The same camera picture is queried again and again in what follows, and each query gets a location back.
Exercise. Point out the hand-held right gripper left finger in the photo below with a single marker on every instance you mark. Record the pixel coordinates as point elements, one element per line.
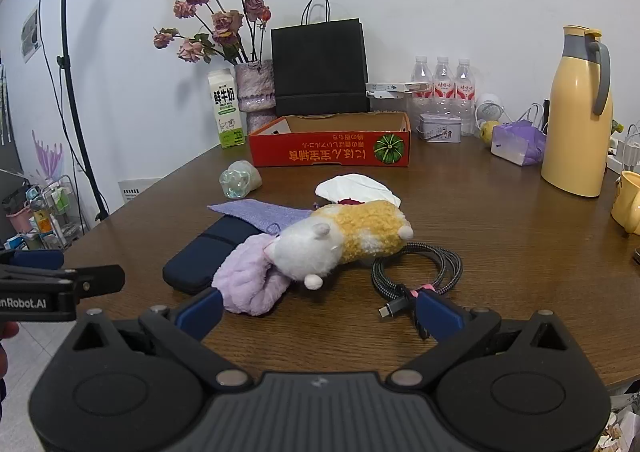
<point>200,313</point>

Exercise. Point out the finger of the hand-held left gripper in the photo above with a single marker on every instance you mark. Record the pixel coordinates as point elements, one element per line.
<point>37,258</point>
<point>100,279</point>

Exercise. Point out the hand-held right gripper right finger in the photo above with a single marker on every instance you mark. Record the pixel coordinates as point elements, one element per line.
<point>440,317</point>

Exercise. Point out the lavender fluffy headband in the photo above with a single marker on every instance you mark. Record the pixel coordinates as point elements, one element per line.
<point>245,284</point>

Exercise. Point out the navy zip case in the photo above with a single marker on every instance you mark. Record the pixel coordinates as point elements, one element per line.
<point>200,259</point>

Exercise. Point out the purple knit pouch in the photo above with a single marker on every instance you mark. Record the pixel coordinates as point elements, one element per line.
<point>255,214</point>

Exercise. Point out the hamster plush toy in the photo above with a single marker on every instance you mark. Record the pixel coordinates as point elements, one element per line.
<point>345,237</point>

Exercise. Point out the iridescent plastic bag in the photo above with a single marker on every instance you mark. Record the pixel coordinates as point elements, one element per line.
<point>240,179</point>

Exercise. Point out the white cloth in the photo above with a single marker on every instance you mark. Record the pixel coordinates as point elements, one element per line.
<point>355,188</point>

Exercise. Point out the red cardboard box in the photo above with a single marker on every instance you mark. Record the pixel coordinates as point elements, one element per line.
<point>320,151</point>

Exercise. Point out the person's left hand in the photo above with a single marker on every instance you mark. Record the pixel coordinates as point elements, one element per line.
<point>7,330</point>

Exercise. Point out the metal storage cart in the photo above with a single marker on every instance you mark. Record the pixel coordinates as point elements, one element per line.
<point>45,217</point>

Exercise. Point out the purple flower decoration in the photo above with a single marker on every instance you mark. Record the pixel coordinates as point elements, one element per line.
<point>46,156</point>

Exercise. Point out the dark red small item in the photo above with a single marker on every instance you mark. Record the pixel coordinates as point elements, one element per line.
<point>349,202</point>

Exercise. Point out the printed tin box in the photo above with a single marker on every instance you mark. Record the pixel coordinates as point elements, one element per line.
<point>440,129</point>

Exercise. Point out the purple tissue pack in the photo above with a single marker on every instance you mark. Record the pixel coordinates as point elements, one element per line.
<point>517,144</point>

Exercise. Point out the white green milk carton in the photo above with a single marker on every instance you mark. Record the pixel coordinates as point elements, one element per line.
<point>226,106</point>

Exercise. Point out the white mini fan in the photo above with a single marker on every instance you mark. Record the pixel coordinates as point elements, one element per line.
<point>489,106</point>

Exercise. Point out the clear plastic container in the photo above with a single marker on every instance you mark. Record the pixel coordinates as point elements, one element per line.
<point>395,105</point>

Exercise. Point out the yellow mug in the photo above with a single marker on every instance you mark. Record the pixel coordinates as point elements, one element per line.
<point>629,202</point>

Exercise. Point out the black studio light stand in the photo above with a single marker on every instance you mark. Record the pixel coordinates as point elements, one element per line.
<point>64,31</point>

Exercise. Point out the black charger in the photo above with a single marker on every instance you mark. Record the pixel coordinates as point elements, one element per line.
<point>546,114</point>

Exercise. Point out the yellow thermos jug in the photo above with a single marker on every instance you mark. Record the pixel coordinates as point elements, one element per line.
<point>575,131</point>

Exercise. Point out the white flat carton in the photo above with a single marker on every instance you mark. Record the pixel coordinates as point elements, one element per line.
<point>392,89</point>

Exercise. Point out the purple white ceramic vase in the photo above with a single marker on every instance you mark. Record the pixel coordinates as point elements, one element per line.
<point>255,86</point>

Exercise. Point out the white power strip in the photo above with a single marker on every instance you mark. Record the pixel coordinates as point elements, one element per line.
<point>625,151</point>

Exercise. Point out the colourful snack packet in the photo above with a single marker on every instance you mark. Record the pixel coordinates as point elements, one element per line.
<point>616,126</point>

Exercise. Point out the black paper bag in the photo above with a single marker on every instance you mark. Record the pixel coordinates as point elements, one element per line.
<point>320,66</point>

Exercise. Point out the dried pink roses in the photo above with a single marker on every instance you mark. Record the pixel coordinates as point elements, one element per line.
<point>225,24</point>

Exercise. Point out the wall poster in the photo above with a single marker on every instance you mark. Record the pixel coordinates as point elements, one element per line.
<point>30,34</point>

